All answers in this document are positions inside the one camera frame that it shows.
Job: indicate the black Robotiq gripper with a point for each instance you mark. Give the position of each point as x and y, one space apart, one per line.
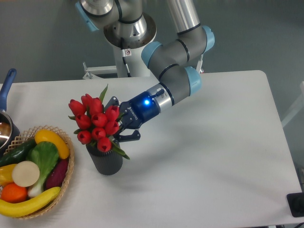
136 111

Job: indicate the red tulip bouquet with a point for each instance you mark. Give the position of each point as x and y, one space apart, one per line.
97 124

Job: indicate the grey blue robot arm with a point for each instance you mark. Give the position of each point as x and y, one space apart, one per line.
131 33

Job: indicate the dark grey ribbed vase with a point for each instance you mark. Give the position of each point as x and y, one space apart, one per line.
107 163

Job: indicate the green bok choy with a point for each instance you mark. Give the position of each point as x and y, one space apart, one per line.
45 156

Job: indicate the purple sweet potato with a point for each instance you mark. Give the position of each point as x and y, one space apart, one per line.
57 176

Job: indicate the woven wicker basket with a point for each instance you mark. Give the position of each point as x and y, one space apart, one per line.
29 134

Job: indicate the green cucumber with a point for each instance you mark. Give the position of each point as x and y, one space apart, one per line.
17 154

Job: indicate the beige round radish slice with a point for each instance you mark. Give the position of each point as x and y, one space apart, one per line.
25 173

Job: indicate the yellow bell pepper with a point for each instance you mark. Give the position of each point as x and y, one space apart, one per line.
6 174

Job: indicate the orange fruit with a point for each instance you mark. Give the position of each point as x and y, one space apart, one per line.
14 193

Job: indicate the yellow banana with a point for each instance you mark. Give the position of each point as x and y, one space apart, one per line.
15 210

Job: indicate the black device at table edge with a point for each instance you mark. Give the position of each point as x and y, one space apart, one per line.
296 204

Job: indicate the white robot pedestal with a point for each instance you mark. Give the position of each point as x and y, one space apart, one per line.
165 62

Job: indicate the blue handled saucepan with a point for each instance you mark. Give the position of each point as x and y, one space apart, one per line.
8 130

